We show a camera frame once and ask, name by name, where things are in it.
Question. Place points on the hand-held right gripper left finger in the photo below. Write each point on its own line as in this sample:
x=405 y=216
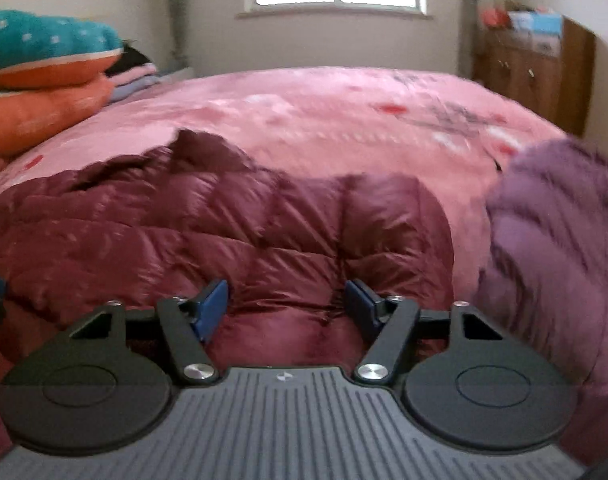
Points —
x=211 y=310

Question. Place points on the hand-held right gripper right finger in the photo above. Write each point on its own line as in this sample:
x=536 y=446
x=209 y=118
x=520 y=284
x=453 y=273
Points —
x=362 y=310

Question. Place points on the maroon down jacket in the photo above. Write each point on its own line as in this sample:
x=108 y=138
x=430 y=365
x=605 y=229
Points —
x=184 y=225

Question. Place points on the pink printed bed sheet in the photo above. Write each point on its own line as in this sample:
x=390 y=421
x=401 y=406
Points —
x=334 y=120

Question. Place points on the purple fluffy cloth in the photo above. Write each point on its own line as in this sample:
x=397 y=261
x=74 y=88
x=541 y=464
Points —
x=554 y=260

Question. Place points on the stack of folded pastel blankets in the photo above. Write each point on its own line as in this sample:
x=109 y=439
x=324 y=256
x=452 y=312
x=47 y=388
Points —
x=134 y=82

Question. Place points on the orange folded quilt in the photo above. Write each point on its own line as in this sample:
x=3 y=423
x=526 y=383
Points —
x=39 y=112

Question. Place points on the black folded cloth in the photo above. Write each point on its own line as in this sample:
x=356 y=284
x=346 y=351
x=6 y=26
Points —
x=131 y=60

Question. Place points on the brown wooden cabinet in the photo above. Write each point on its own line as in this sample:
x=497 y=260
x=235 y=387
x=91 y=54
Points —
x=534 y=80

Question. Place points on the grey patterned curtain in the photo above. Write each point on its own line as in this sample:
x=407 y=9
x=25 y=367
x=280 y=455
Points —
x=176 y=10
x=466 y=15

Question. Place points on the teal dotted folded quilt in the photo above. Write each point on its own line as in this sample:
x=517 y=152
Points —
x=44 y=40

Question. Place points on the red box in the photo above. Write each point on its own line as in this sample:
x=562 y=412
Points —
x=494 y=17

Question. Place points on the blue and white box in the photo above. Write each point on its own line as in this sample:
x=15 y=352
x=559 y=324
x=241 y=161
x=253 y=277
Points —
x=539 y=30

